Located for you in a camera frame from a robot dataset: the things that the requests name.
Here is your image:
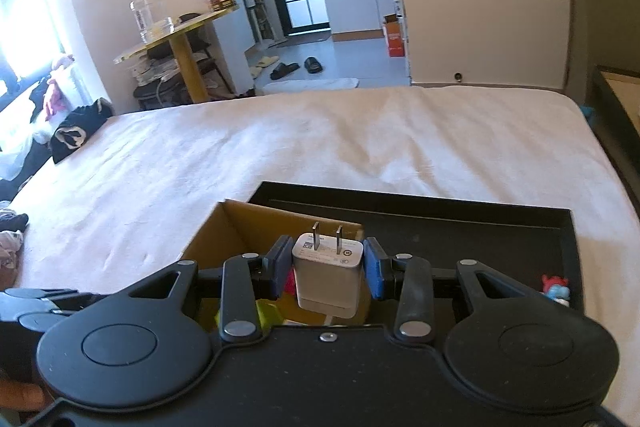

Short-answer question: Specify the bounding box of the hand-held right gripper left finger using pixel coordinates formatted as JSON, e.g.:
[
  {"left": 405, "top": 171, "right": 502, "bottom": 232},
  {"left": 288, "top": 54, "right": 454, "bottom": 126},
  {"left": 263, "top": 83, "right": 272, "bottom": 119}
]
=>
[{"left": 112, "top": 235, "right": 296, "bottom": 344}]

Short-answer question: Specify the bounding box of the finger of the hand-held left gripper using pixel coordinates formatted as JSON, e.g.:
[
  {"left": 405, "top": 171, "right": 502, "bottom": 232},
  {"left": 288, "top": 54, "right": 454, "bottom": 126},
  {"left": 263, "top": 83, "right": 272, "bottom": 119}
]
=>
[{"left": 0, "top": 288, "right": 108, "bottom": 333}]

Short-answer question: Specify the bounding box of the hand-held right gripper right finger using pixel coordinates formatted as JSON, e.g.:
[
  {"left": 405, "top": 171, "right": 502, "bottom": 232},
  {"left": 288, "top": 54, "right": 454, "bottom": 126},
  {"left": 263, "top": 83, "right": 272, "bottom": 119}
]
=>
[{"left": 363, "top": 237, "right": 583, "bottom": 343}]

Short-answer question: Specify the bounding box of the green block toy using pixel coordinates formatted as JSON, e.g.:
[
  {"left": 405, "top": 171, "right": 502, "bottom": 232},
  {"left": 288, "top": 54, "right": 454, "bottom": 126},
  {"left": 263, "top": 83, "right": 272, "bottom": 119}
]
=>
[{"left": 215, "top": 298, "right": 286, "bottom": 333}]

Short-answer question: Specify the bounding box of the white charger plug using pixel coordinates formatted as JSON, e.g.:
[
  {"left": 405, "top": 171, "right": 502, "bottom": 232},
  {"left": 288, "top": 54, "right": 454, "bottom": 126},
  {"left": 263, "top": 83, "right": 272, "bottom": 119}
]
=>
[{"left": 291, "top": 221, "right": 365, "bottom": 319}]

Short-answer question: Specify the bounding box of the cardboard box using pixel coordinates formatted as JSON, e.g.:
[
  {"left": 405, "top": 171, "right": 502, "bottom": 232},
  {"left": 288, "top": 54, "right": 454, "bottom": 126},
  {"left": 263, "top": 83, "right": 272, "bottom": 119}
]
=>
[{"left": 181, "top": 199, "right": 373, "bottom": 333}]

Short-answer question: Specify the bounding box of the black tray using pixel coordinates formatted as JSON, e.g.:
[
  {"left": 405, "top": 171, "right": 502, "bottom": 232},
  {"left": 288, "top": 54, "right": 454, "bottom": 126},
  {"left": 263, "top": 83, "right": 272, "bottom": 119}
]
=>
[{"left": 248, "top": 181, "right": 586, "bottom": 325}]

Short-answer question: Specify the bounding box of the person's left hand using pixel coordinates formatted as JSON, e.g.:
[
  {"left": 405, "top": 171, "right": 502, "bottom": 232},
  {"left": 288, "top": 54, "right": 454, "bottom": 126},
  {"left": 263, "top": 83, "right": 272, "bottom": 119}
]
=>
[{"left": 0, "top": 369, "right": 52, "bottom": 414}]

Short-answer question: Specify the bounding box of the white bed blanket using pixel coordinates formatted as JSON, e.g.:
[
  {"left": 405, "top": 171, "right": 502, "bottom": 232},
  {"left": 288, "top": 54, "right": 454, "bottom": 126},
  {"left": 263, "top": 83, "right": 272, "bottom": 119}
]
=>
[{"left": 7, "top": 85, "right": 640, "bottom": 308}]

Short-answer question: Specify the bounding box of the black printed garment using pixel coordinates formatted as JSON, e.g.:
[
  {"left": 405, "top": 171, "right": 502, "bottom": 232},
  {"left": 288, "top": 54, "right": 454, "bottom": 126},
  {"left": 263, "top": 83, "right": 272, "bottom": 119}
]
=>
[{"left": 50, "top": 99, "right": 113, "bottom": 165}]

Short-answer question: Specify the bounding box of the red and blue figurine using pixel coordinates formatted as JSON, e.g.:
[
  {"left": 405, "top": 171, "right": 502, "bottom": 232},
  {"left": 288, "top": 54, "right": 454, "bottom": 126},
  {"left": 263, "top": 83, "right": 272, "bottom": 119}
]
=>
[{"left": 541, "top": 274, "right": 572, "bottom": 308}]

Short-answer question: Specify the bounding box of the pile of clothes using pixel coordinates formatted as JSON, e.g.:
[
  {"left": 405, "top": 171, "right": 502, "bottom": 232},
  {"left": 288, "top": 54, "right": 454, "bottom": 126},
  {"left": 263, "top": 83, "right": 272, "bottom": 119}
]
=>
[{"left": 27, "top": 54, "right": 77, "bottom": 128}]

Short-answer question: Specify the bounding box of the white low cabinet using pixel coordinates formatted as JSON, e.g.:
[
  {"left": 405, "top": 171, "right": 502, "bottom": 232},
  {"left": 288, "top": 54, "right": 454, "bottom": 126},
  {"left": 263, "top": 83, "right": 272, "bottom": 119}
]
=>
[{"left": 215, "top": 0, "right": 257, "bottom": 96}]

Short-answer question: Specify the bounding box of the yellow round table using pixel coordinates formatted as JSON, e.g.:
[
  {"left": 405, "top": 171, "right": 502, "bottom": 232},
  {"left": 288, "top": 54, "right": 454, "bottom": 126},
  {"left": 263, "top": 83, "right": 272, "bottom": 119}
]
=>
[{"left": 114, "top": 4, "right": 241, "bottom": 104}]

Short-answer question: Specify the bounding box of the orange carton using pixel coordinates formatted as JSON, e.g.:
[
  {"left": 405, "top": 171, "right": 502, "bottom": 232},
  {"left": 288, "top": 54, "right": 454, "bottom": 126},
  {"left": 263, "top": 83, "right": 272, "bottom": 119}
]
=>
[{"left": 382, "top": 14, "right": 406, "bottom": 58}]

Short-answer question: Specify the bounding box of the black framed board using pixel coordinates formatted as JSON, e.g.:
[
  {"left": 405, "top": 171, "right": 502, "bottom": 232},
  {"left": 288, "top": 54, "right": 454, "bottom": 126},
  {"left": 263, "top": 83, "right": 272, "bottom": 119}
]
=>
[{"left": 585, "top": 64, "right": 640, "bottom": 202}]

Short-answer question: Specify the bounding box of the clear glass jar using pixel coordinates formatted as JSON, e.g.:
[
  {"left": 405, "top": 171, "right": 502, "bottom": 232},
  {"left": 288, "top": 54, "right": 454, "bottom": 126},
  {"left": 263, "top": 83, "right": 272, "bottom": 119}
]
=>
[{"left": 131, "top": 0, "right": 176, "bottom": 45}]

